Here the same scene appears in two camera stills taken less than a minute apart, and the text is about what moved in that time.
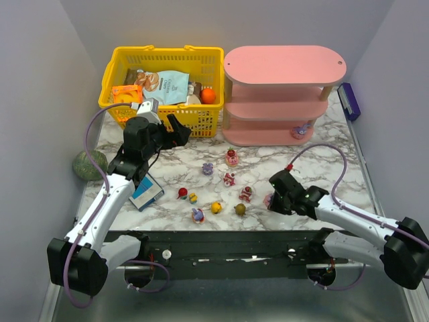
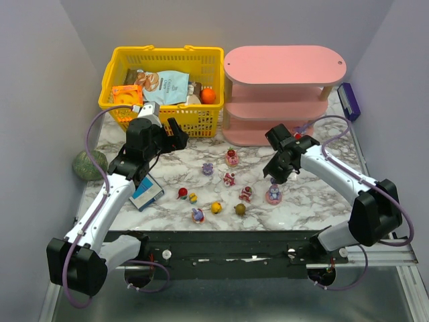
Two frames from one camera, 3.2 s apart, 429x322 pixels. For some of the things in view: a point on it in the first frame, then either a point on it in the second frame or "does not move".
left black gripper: x=171 y=133 does not move
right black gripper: x=278 y=193 to x=277 y=171
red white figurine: x=228 y=180 does not move
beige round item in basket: x=194 y=100 does not move
